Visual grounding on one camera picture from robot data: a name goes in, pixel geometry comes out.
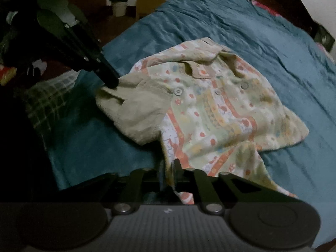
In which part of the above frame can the wooden nightstand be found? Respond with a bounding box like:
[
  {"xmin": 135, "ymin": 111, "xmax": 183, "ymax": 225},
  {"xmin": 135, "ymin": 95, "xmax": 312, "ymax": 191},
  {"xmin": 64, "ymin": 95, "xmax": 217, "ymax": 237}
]
[{"xmin": 136, "ymin": 0, "xmax": 179, "ymax": 20}]

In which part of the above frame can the teal blanket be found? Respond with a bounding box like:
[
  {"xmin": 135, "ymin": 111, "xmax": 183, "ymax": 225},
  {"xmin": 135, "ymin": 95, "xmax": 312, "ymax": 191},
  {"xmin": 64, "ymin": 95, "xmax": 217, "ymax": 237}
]
[{"xmin": 45, "ymin": 0, "xmax": 336, "ymax": 250}]

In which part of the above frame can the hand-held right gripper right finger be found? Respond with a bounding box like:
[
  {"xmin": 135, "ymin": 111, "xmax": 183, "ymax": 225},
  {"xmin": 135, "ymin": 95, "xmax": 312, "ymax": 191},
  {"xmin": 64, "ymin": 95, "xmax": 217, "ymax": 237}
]
[{"xmin": 171, "ymin": 159, "xmax": 305, "ymax": 215}]

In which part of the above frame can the patterned button shirt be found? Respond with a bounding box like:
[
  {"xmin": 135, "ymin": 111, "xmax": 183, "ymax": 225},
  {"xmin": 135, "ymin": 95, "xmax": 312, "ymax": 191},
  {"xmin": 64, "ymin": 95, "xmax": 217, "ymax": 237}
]
[{"xmin": 95, "ymin": 37, "xmax": 310, "ymax": 205}]

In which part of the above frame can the white wastebasket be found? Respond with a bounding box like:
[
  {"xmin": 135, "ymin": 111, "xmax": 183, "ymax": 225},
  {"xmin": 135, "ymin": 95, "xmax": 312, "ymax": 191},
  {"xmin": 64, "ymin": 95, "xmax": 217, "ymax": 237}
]
[{"xmin": 109, "ymin": 0, "xmax": 129, "ymax": 17}]

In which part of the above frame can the plaid cloth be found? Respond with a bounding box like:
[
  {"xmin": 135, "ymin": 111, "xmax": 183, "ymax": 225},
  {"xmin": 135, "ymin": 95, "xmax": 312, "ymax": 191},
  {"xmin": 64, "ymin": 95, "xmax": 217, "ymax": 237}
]
[{"xmin": 22, "ymin": 71, "xmax": 79, "ymax": 149}]

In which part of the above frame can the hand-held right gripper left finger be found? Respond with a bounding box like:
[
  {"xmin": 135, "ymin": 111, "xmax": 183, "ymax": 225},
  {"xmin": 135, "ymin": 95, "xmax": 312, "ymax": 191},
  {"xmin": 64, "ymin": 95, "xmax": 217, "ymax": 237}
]
[{"xmin": 56, "ymin": 160, "xmax": 170, "ymax": 215}]

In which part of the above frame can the pink pillow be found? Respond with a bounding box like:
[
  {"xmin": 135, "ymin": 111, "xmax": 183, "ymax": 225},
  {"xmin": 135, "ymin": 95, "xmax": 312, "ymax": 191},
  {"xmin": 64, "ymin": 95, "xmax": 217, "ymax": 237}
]
[{"xmin": 251, "ymin": 0, "xmax": 286, "ymax": 19}]

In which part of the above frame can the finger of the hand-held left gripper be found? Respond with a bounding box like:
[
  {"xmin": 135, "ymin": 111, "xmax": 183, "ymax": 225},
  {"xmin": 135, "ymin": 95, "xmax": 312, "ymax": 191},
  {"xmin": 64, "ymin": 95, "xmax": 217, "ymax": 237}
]
[
  {"xmin": 64, "ymin": 26, "xmax": 105, "ymax": 85},
  {"xmin": 78, "ymin": 22, "xmax": 120, "ymax": 89}
]

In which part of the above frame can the wooden bed headboard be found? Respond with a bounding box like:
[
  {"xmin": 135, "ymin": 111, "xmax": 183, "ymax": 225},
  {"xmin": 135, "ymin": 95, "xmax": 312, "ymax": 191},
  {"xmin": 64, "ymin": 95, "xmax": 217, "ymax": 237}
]
[{"xmin": 276, "ymin": 0, "xmax": 319, "ymax": 36}]

